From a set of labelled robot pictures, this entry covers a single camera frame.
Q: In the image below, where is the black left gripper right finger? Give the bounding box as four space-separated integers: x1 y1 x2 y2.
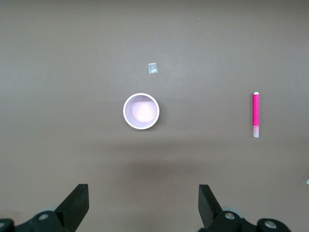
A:
198 184 290 232

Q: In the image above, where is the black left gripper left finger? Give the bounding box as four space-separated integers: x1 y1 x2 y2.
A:
0 184 90 232

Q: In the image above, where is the pink marker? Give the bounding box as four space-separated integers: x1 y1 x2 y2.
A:
252 91 261 138

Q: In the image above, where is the white round cup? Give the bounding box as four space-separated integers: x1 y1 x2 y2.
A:
123 93 160 131

